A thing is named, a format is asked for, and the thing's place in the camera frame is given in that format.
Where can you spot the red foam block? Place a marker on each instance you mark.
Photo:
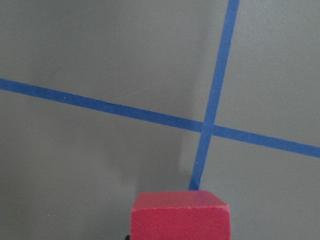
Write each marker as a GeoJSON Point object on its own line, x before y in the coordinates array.
{"type": "Point", "coordinates": [180, 215]}

